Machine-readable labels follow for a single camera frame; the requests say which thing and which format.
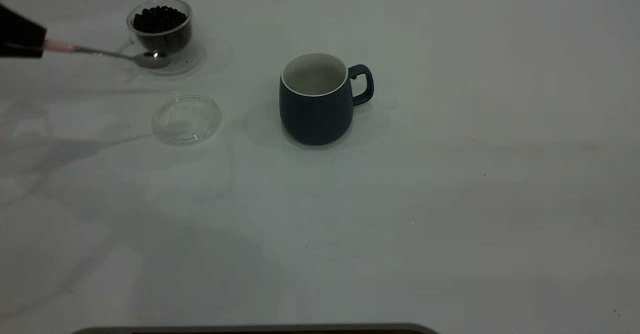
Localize clear double-wall glass cup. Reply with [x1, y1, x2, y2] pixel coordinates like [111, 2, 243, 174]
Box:
[126, 0, 194, 56]

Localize clear round glass lid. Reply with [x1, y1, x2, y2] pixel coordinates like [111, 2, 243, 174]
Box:
[151, 94, 223, 146]

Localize clear glass saucer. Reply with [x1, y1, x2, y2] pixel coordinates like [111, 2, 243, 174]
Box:
[114, 36, 207, 77]

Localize dark blue-grey ceramic mug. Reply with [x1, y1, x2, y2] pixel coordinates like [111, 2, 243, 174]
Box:
[278, 52, 375, 147]

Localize coffee beans in glass cup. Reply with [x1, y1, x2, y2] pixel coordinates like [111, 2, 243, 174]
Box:
[132, 5, 192, 55]

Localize metal spoon with pink handle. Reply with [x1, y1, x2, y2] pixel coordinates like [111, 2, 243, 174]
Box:
[44, 39, 171, 70]

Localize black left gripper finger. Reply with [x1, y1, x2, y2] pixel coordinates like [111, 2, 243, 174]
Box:
[0, 45, 43, 58]
[0, 4, 47, 45]

